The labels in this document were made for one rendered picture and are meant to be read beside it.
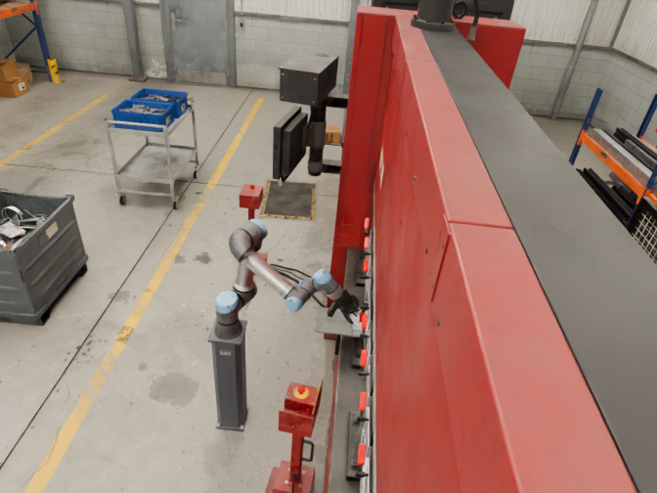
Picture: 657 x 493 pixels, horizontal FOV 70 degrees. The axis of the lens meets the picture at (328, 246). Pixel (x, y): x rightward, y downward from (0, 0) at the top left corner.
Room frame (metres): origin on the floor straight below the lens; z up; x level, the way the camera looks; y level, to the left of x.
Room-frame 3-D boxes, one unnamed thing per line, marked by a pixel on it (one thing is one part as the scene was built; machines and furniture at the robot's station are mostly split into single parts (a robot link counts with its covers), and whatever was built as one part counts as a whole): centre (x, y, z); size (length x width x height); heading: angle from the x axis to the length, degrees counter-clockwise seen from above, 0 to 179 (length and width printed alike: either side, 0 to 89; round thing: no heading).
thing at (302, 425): (1.44, 0.06, 0.75); 0.20 x 0.16 x 0.18; 171
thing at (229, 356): (1.86, 0.50, 0.39); 0.18 x 0.18 x 0.77; 0
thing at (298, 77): (3.04, 0.22, 1.53); 0.51 x 0.25 x 0.85; 169
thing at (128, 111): (4.57, 1.97, 0.92); 0.50 x 0.36 x 0.18; 90
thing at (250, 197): (3.44, 0.68, 0.41); 0.25 x 0.20 x 0.83; 89
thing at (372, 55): (2.74, -0.46, 1.15); 0.85 x 0.25 x 2.30; 89
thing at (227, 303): (1.87, 0.50, 0.94); 0.13 x 0.12 x 0.14; 155
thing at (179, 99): (4.99, 1.95, 0.92); 0.50 x 0.36 x 0.18; 90
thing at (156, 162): (4.74, 1.96, 0.47); 0.90 x 0.66 x 0.95; 0
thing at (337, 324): (1.77, -0.11, 1.00); 0.26 x 0.18 x 0.01; 89
